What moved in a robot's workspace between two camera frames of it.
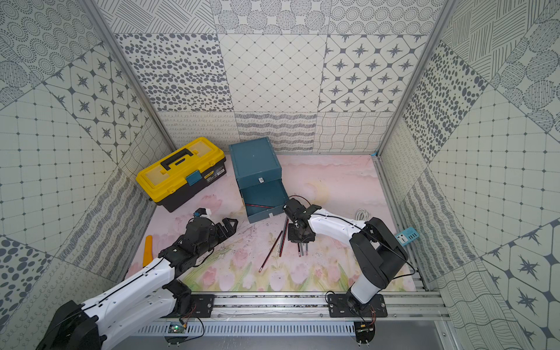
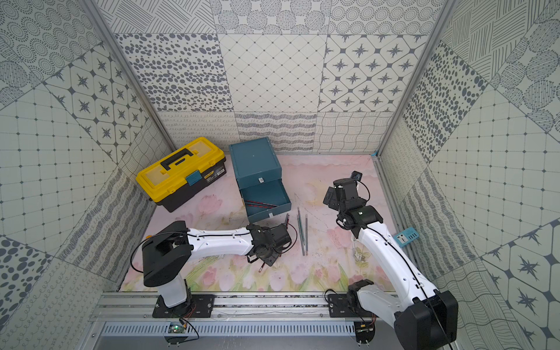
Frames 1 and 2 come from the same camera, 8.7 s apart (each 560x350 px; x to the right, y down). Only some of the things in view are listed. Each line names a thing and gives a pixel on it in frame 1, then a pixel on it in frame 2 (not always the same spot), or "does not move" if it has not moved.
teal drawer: [265, 200] does not move
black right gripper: [292, 237] to [330, 199]
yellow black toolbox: [173, 179] does not move
